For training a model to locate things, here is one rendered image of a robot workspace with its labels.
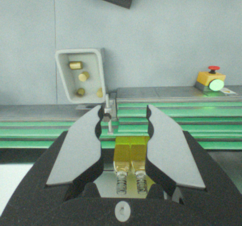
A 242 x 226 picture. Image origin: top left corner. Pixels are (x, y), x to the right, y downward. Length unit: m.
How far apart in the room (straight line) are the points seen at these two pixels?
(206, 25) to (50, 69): 0.69
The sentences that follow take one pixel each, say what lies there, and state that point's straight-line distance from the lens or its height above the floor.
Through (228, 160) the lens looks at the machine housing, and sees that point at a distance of 0.80.
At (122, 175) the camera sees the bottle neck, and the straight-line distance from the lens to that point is 0.40.
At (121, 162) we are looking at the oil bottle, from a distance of 0.40.
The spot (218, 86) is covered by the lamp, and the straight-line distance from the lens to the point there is 0.59.
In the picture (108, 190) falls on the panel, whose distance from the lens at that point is 0.54.
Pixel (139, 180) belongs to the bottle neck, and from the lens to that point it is 0.39.
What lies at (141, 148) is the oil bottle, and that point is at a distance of 0.43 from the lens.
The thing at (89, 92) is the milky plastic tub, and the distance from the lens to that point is 0.60.
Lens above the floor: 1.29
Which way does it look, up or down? 59 degrees down
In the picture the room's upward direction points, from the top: 176 degrees counter-clockwise
